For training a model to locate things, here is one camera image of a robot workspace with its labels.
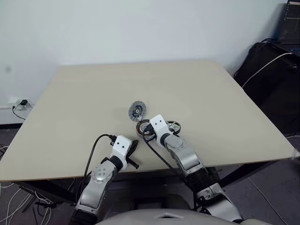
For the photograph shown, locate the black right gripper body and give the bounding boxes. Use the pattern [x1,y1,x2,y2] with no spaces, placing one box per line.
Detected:
[142,124,157,142]

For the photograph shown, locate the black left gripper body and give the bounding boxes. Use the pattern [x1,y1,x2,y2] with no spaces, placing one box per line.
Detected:
[125,146,141,170]

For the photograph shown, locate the motor housing with copper windings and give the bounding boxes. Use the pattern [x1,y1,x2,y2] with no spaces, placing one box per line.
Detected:
[135,119,154,139]

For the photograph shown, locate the silver round motor lid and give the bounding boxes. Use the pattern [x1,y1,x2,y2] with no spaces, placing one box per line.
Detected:
[128,100,148,122]

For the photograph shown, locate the spoked ring rotor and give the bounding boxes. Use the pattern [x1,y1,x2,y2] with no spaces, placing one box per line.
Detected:
[166,120,183,135]

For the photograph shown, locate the grey robot torso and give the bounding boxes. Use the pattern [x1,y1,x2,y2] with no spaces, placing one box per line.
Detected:
[93,206,300,225]

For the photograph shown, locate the black floor stand legs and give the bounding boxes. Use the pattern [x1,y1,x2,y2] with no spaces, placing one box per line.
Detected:
[32,200,58,225]

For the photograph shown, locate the black fabric bag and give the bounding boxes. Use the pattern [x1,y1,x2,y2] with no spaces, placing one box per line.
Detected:
[233,41,300,135]

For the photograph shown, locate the dark laptop screen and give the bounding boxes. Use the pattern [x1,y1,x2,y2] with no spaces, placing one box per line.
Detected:
[278,0,300,46]

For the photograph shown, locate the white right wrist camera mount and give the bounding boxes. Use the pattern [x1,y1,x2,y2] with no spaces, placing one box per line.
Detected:
[149,114,176,146]

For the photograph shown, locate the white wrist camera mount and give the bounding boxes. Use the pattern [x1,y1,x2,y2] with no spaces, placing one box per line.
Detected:
[149,114,176,146]
[112,135,132,170]

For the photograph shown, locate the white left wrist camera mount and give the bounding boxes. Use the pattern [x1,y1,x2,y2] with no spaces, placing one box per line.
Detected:
[112,135,132,170]

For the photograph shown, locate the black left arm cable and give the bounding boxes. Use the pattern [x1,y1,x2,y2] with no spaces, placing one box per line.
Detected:
[78,133,118,200]

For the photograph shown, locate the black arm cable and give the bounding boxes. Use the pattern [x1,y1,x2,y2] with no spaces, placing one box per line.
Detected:
[141,135,188,182]
[78,133,118,200]

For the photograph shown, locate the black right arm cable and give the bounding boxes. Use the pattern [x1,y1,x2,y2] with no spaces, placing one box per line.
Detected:
[141,135,188,182]

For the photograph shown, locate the black table frame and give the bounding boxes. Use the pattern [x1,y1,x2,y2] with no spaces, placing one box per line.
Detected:
[14,161,282,207]

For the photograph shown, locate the black adapter cable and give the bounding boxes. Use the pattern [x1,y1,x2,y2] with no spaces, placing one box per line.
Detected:
[12,105,28,120]

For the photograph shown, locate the white floor cable bundle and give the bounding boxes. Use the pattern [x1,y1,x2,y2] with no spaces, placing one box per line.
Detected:
[0,179,78,225]

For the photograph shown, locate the white wall power strip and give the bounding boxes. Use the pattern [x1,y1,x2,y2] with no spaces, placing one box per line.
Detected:
[7,97,32,111]

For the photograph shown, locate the white cable on bag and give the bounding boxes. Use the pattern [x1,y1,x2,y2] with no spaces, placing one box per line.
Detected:
[242,52,294,88]

